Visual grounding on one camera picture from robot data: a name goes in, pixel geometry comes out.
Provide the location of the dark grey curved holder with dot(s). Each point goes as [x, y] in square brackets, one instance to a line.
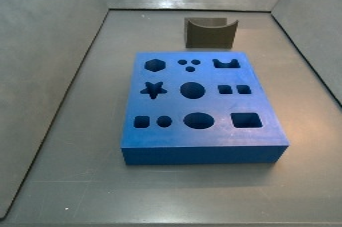
[208, 32]

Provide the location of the blue shape-sorter block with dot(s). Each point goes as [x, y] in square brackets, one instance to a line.
[197, 111]

